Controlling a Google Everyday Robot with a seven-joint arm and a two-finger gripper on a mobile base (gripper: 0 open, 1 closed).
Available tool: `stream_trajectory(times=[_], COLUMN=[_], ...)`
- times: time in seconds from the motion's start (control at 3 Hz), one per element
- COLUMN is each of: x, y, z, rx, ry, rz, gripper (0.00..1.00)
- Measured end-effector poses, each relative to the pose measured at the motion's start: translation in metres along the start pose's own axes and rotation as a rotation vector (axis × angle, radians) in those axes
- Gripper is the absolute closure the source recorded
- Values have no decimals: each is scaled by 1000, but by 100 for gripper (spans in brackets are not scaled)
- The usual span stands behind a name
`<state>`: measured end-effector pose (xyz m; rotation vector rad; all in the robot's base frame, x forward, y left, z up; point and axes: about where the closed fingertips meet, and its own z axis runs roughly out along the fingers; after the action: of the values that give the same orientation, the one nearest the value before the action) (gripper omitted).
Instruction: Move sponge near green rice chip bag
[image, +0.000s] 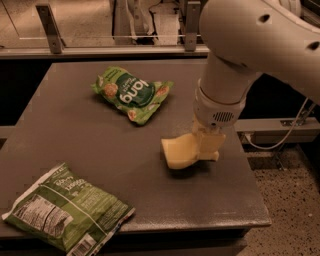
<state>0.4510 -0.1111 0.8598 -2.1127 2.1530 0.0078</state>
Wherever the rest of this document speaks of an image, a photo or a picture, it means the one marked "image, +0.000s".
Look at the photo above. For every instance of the right metal rail bracket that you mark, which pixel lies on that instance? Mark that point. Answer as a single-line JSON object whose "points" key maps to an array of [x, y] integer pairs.
{"points": [[192, 10]]}

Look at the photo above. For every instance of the green snack bag nutrition label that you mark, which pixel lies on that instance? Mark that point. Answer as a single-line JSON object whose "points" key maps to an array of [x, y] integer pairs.
{"points": [[68, 212]]}

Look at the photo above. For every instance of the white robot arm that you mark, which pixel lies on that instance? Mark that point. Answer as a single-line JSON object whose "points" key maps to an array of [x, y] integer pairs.
{"points": [[247, 38]]}

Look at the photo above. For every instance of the metal rail bracket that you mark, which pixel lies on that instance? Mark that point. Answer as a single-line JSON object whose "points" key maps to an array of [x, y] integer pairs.
{"points": [[50, 28], [192, 10]]}

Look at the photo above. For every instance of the left metal rail bracket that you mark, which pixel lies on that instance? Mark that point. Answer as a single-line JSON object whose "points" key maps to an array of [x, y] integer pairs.
{"points": [[50, 28]]}

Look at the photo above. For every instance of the green rice chip bag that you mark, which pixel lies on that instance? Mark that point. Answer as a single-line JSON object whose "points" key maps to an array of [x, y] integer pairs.
{"points": [[136, 98]]}

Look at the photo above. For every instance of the grey metal rail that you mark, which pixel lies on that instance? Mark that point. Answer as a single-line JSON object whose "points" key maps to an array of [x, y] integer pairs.
{"points": [[103, 52]]}

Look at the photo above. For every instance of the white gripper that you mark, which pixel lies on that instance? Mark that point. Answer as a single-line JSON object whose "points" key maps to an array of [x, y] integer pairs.
{"points": [[216, 111]]}

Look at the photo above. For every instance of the yellow wavy sponge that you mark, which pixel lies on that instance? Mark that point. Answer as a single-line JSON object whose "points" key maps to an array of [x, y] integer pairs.
{"points": [[180, 152]]}

